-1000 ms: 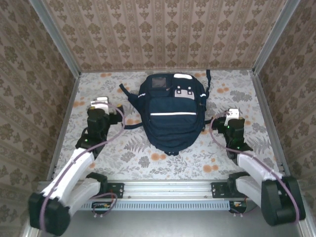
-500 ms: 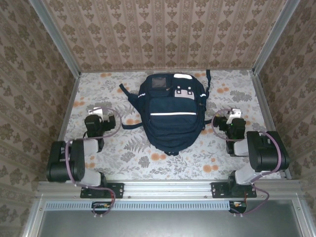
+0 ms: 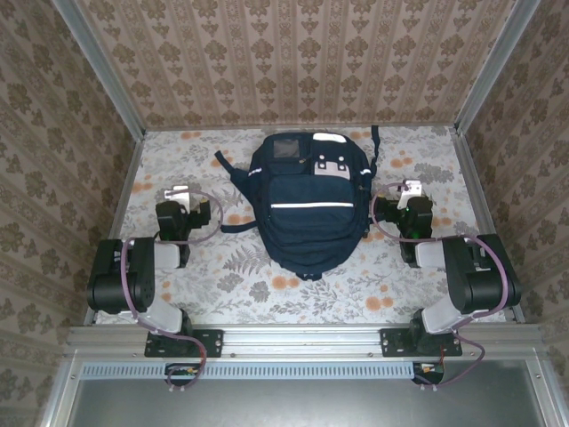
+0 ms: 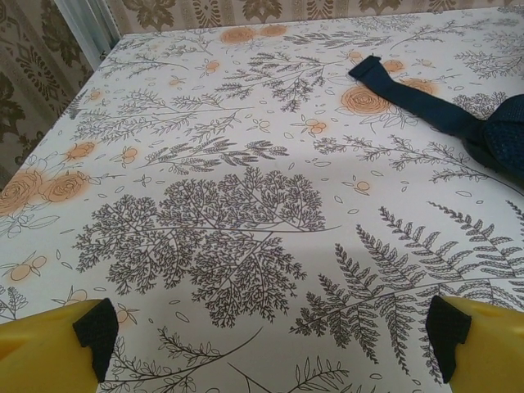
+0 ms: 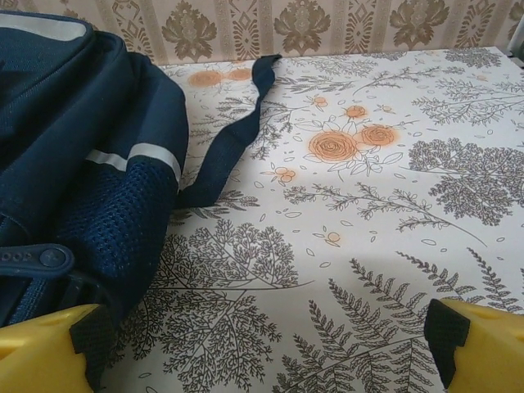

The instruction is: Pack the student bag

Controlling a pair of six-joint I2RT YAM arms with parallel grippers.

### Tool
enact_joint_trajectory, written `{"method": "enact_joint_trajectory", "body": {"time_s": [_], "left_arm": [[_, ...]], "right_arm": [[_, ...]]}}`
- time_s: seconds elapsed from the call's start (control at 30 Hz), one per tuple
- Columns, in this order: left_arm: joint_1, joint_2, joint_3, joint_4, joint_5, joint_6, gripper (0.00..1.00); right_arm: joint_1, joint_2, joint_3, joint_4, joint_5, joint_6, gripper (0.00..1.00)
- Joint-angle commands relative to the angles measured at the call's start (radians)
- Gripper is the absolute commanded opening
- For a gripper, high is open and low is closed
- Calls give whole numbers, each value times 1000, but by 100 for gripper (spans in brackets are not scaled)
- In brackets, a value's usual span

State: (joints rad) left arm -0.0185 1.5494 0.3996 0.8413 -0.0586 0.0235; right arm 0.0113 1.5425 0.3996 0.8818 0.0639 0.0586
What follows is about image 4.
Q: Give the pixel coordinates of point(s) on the aluminium corner post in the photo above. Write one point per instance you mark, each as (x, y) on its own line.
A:
(88, 28)

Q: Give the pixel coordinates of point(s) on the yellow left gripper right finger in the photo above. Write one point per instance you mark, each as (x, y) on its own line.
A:
(491, 315)

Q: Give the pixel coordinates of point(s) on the navy blue backpack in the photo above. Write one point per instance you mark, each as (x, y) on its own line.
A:
(409, 94)

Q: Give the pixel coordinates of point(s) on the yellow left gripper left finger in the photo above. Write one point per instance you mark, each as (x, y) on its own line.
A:
(49, 327)

